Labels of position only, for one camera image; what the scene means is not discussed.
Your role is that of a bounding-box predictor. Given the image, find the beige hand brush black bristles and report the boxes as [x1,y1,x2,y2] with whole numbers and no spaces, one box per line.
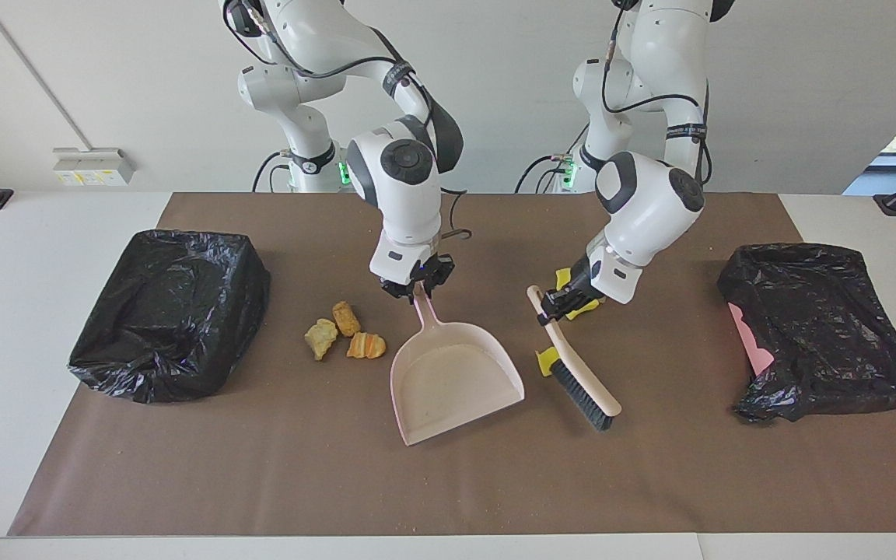
[527,285,623,432]

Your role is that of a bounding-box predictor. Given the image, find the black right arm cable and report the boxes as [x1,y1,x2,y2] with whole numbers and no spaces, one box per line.
[224,0,474,243]

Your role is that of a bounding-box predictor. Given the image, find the white wall outlet box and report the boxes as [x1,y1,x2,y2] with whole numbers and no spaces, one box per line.
[52,147,135,187]

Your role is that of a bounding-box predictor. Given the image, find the orange striped croissant piece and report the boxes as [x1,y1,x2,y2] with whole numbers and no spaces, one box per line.
[346,331,387,361]

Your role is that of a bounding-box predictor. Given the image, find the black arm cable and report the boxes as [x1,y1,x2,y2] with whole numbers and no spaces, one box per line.
[224,0,474,243]
[600,6,712,186]

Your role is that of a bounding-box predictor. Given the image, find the black plastic trash bag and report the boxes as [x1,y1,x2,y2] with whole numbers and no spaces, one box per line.
[717,243,896,424]

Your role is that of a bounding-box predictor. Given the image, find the beige plastic dustpan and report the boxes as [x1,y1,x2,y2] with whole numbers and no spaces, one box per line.
[390,282,527,447]

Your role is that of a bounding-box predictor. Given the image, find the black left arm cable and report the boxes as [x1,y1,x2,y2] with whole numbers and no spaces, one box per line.
[600,6,712,186]

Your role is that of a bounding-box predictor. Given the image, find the brown speckled bread piece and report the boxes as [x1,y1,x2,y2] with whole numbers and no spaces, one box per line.
[331,300,361,338]

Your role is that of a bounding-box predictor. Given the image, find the pale green chip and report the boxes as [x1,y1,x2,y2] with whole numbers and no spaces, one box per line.
[303,318,339,362]

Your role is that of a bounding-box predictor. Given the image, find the white wall cable duct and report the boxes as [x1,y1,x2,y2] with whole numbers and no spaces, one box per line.
[0,0,95,150]

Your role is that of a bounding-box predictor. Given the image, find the black bag lined trash bin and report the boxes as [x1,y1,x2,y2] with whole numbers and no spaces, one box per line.
[68,229,271,404]

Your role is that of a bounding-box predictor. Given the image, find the black base power cable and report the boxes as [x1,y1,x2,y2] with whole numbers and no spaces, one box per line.
[514,154,573,193]
[252,152,293,193]

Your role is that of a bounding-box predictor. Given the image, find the brown paper table mat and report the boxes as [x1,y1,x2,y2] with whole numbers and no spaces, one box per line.
[8,191,896,537]

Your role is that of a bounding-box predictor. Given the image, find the pink plastic bin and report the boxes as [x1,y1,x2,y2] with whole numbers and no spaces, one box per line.
[728,302,775,377]

